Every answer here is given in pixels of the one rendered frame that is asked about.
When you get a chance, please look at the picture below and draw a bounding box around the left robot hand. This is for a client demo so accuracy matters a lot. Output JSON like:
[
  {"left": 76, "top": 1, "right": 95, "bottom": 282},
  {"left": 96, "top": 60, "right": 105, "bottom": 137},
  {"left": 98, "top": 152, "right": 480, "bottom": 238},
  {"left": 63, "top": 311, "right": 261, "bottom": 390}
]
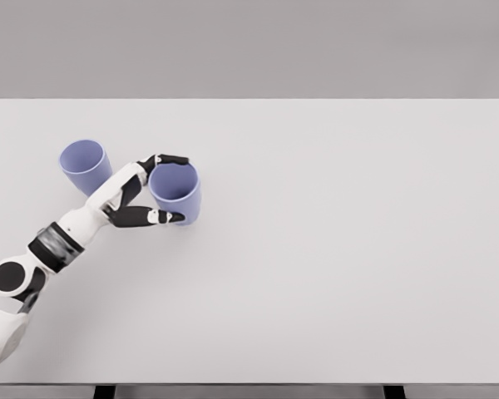
[{"left": 84, "top": 153, "right": 190, "bottom": 229}]

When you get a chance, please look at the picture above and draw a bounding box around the purple plastic cup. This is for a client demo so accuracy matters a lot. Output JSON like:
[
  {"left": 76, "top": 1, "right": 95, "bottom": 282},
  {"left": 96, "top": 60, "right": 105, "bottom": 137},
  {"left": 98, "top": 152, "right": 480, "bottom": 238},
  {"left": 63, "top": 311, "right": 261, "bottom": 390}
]
[
  {"left": 148, "top": 161, "right": 203, "bottom": 227},
  {"left": 58, "top": 140, "right": 115, "bottom": 198}
]

